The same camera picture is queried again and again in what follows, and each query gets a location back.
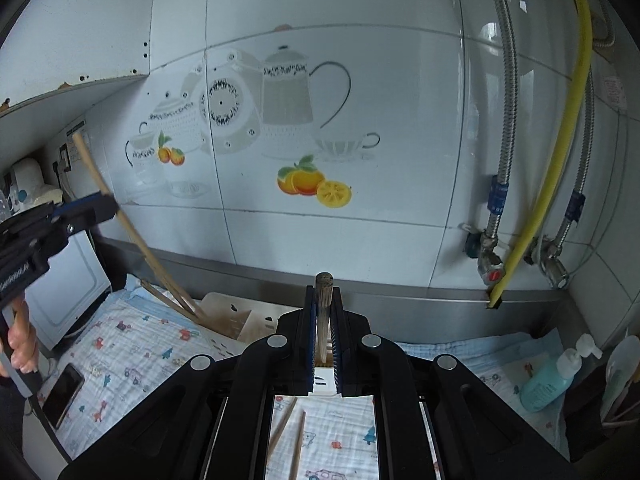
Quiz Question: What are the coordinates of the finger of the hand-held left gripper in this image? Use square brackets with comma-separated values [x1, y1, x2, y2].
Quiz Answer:
[62, 197, 120, 235]
[49, 194, 113, 217]

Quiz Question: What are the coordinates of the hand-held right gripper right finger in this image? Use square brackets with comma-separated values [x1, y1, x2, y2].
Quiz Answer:
[330, 287, 581, 480]

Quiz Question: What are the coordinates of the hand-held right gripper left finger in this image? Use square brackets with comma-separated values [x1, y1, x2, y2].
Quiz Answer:
[60, 284, 321, 480]

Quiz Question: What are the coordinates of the brown wooden chopstick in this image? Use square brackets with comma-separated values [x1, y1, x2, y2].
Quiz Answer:
[141, 280, 200, 322]
[72, 131, 201, 322]
[315, 271, 335, 367]

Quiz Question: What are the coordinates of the cream plastic utensil holder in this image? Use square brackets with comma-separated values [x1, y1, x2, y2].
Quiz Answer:
[192, 291, 346, 397]

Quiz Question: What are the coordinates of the person's left hand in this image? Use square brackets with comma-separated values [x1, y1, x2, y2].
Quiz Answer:
[0, 297, 39, 379]

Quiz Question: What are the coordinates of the beige kitchen appliance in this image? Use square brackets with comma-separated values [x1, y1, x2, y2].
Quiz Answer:
[7, 157, 62, 208]

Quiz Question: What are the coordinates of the white cutting board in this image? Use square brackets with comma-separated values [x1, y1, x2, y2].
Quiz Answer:
[22, 229, 112, 352]

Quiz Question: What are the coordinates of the printed cartoon cloth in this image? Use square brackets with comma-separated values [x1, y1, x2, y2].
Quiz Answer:
[37, 272, 576, 480]

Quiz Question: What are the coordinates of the black smartphone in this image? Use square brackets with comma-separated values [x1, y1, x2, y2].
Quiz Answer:
[41, 363, 86, 431]

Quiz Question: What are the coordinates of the red knob pipe valve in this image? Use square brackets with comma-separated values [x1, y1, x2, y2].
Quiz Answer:
[465, 232, 508, 290]

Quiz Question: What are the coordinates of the teal pump soap bottle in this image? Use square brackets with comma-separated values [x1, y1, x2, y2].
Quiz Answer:
[520, 333, 602, 414]

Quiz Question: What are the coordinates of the metal pipe valve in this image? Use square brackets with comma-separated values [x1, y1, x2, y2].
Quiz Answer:
[530, 235, 572, 290]

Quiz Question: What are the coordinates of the black utensil container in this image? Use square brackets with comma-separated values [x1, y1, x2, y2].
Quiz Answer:
[565, 360, 640, 463]

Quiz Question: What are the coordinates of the white plastic ladle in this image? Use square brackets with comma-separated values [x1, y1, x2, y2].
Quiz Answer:
[602, 329, 640, 423]

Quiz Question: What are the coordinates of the wall label sticker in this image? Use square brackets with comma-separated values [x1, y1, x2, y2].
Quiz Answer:
[65, 119, 92, 162]

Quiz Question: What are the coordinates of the wall cabinet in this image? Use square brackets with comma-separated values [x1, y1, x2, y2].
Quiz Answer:
[0, 0, 162, 113]

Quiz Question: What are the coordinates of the braided metal hose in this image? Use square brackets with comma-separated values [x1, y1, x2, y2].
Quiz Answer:
[542, 5, 617, 261]
[477, 0, 519, 241]

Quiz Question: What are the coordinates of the yellow gas hose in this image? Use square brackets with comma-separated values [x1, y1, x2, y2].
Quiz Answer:
[487, 0, 594, 310]

